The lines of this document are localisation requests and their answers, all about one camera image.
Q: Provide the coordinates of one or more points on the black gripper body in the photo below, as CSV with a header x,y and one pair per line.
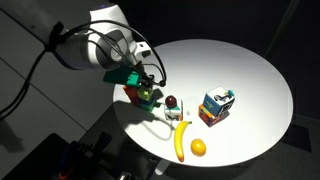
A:
x,y
144,73

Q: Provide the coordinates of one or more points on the yellow-green toy block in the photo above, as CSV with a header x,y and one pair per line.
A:
x,y
145,93

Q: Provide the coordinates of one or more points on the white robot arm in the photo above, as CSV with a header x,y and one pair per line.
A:
x,y
76,50

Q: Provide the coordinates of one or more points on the orange toy block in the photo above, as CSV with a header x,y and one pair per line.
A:
x,y
130,94

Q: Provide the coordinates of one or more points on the blue toy block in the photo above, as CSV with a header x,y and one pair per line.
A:
x,y
148,102

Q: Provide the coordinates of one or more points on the green toy block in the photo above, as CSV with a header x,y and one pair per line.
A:
x,y
150,107

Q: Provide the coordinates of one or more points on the dark red toy plum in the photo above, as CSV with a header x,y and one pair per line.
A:
x,y
171,101

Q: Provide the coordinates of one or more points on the white cube with teal print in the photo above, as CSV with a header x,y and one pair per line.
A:
x,y
173,114

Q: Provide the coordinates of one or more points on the yellow toy banana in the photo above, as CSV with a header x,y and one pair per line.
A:
x,y
180,140

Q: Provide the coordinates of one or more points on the orange colourful picture cube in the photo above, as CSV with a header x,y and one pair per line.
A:
x,y
210,118

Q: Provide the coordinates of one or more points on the blue and white picture cube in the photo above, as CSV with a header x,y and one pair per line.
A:
x,y
218,101

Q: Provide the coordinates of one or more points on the yellow-orange toy fruit ball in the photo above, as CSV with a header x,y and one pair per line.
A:
x,y
198,147

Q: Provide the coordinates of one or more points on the white table base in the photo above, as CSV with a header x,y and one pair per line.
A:
x,y
162,167

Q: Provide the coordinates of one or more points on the black purple bar clamp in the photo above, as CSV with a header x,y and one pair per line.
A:
x,y
76,156

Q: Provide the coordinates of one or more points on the teal camera mount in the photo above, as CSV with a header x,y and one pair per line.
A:
x,y
120,78

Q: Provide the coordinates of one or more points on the grey metal base plate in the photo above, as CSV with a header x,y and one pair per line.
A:
x,y
33,163

